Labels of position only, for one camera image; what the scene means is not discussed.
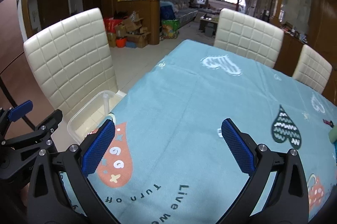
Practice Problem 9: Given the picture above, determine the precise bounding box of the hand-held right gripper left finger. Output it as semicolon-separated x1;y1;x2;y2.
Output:
27;119;124;224

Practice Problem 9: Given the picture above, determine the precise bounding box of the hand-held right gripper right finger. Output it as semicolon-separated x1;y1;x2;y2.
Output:
221;118;310;224

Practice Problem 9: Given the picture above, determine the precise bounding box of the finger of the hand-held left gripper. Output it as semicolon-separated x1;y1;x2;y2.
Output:
5;109;64;146
0;100;33;135

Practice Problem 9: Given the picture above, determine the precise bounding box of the clear plastic bin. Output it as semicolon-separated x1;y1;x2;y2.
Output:
67;90;127;146

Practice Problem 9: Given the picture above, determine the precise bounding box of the cream quilted leather chair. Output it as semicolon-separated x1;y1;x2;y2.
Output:
292;44;333;94
24;8;127;125
214;8;285;69

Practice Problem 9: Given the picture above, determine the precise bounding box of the light blue printed tablecloth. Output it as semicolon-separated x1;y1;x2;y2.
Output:
59;39;337;224

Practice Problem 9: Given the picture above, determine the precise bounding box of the green cylindrical canister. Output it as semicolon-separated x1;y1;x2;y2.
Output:
328;124;337;144

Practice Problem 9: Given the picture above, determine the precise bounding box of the wooden partition cabinet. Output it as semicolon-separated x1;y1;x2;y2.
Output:
274;29;308;77
117;0;161;47

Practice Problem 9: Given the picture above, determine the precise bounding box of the dark wooden door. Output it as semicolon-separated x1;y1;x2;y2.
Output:
35;0;70;30

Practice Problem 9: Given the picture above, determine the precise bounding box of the red bag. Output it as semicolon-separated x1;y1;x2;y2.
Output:
104;17;123;34

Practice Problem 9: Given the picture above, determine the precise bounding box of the pile of cardboard boxes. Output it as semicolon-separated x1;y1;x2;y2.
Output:
114;14;152;49

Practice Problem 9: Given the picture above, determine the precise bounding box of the coffee table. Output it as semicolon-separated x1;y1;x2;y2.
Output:
199;12;220;36

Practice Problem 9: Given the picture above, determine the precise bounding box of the green printed bag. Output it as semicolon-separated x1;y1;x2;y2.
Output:
161;19;179;39

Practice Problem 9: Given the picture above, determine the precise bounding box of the grey sofa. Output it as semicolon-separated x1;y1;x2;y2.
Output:
158;0;199;27

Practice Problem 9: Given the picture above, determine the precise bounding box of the brown wooden panel door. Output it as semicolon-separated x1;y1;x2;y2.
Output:
313;0;337;106

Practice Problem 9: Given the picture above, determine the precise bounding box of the blue bag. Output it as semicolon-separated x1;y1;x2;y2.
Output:
160;3;175;21

